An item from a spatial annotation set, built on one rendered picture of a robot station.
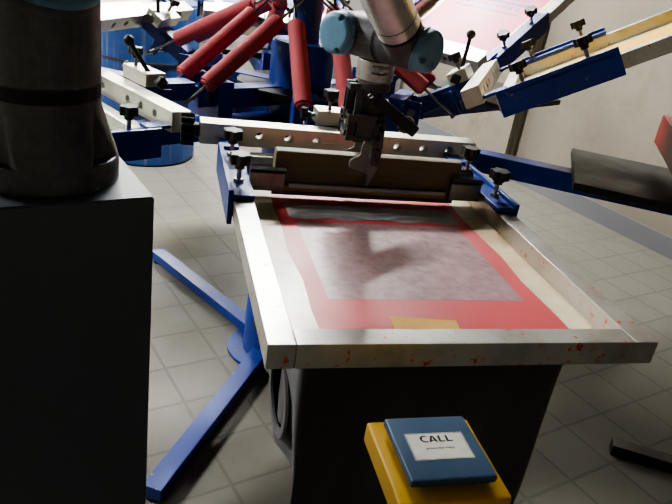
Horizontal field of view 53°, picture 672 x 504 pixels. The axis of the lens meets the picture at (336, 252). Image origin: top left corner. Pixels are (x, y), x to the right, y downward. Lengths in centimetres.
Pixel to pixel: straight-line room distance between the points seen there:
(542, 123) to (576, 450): 299
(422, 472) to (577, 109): 425
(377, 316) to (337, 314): 6
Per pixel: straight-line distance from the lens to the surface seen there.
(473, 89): 183
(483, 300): 115
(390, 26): 113
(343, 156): 141
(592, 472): 248
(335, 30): 125
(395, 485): 76
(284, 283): 108
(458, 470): 77
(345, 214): 137
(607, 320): 114
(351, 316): 102
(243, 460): 216
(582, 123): 485
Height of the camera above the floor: 147
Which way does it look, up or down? 25 degrees down
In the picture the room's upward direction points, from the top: 9 degrees clockwise
